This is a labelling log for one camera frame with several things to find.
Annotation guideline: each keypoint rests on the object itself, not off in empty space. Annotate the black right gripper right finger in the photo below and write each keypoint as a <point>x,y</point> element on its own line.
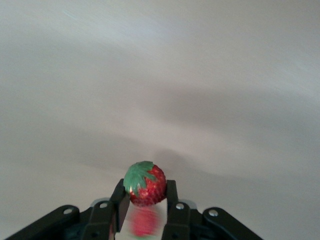
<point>178,220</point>

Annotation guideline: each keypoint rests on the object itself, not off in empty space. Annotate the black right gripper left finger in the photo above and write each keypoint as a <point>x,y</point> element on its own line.
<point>102,217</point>

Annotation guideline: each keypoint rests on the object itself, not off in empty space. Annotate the red toy strawberry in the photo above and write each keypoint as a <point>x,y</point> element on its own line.
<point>150,187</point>

